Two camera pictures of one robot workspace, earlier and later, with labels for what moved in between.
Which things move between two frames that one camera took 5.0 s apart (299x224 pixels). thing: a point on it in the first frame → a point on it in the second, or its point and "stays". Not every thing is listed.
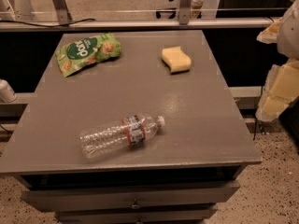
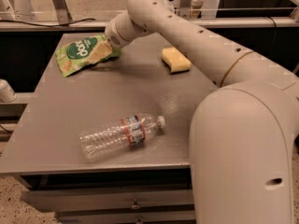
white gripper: [290, 35] → [112, 36]
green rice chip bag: [80, 52] stays
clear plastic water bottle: [107, 137] stays
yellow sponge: [176, 59] stays
